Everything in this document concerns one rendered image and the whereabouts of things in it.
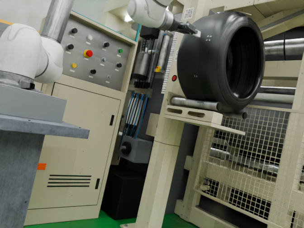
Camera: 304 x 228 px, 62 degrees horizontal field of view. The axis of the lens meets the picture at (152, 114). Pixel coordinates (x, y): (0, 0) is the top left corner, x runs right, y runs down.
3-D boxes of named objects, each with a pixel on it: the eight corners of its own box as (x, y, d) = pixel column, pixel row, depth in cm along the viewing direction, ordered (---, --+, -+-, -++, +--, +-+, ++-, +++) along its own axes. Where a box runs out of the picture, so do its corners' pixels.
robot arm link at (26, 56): (-18, 67, 99) (-6, 14, 101) (10, 78, 117) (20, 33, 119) (21, 73, 98) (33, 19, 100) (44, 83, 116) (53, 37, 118)
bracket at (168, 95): (161, 106, 158) (165, 90, 158) (200, 116, 184) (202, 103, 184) (165, 106, 155) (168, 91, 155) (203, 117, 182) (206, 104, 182)
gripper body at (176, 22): (174, 11, 114) (188, 17, 120) (162, 14, 120) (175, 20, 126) (173, 28, 114) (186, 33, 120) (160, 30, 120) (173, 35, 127)
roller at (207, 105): (173, 105, 161) (168, 102, 158) (176, 99, 162) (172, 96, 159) (220, 111, 135) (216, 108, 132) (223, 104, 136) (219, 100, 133)
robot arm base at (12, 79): (9, 85, 92) (12, 70, 92) (-24, 82, 102) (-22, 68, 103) (50, 96, 108) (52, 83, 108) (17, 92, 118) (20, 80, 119)
